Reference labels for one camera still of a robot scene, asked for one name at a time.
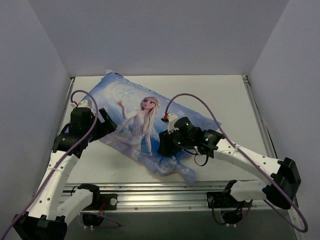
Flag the blue and pink printed pillowcase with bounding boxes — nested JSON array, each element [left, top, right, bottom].
[[90, 71, 219, 184]]

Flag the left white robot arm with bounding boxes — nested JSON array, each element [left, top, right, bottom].
[[12, 106, 117, 240]]

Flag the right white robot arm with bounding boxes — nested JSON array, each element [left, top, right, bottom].
[[158, 113, 302, 210]]

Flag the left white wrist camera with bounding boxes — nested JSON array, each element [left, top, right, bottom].
[[78, 99, 92, 109]]

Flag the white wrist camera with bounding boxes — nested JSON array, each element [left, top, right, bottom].
[[78, 99, 92, 109], [164, 113, 179, 132]]

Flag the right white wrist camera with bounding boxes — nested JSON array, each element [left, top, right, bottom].
[[164, 113, 179, 132]]

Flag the aluminium front rail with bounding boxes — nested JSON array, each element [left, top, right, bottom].
[[58, 181, 298, 216]]

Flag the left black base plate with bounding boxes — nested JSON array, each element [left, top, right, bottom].
[[83, 193, 118, 211]]

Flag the right aluminium side rail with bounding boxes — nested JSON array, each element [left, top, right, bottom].
[[241, 75, 278, 159]]

